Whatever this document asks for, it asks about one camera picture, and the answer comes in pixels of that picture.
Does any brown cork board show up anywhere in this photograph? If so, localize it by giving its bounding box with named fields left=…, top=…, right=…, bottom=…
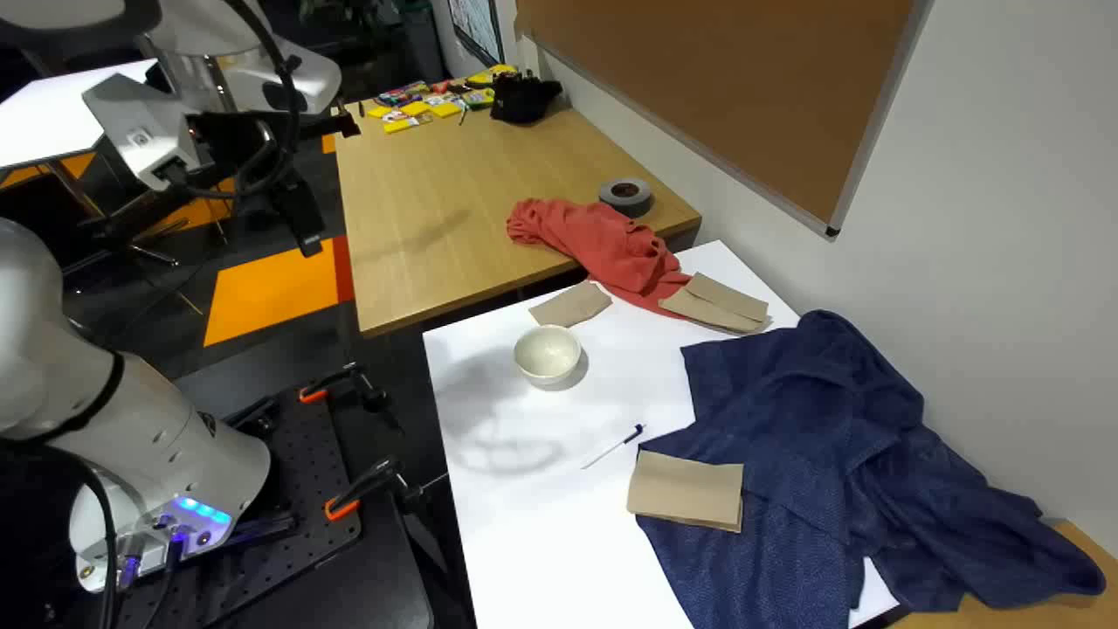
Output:
left=510, top=0, right=937, bottom=240

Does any flat tan paper piece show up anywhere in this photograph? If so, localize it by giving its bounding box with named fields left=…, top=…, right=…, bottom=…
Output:
left=525, top=280, right=613, bottom=331

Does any white marker with black cap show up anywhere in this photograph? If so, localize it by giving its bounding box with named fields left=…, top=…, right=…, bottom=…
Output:
left=578, top=424, right=647, bottom=472

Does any grey duct tape roll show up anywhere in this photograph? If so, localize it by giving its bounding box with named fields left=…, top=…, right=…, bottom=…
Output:
left=592, top=175, right=658, bottom=219

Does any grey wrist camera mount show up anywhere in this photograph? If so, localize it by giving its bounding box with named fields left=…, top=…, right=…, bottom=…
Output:
left=80, top=69, right=222, bottom=196

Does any orange floor mat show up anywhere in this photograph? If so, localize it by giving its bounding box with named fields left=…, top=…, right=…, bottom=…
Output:
left=199, top=234, right=355, bottom=350

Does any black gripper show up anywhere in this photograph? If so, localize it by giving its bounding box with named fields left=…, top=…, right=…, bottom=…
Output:
left=188, top=105, right=330, bottom=263

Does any white ceramic bowl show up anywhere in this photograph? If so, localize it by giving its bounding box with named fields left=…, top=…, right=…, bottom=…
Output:
left=510, top=326, right=590, bottom=395

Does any black perforated breadboard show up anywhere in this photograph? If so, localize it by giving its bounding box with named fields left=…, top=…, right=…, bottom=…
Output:
left=115, top=382, right=446, bottom=629

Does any red cloth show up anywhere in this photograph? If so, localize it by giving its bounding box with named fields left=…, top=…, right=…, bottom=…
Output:
left=503, top=192, right=691, bottom=316

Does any black glove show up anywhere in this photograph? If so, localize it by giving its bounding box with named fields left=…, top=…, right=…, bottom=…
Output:
left=486, top=69, right=566, bottom=129

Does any dark blue cloth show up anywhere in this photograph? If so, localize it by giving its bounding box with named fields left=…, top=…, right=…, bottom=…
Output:
left=633, top=306, right=1110, bottom=629

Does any light wooden table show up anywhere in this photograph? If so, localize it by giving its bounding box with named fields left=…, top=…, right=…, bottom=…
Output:
left=330, top=97, right=707, bottom=344

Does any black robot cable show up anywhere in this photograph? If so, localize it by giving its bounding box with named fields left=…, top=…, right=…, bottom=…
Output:
left=222, top=0, right=314, bottom=196

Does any black clamp with orange handle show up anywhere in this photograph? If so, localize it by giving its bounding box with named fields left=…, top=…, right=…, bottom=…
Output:
left=231, top=360, right=394, bottom=439
left=316, top=453, right=450, bottom=528

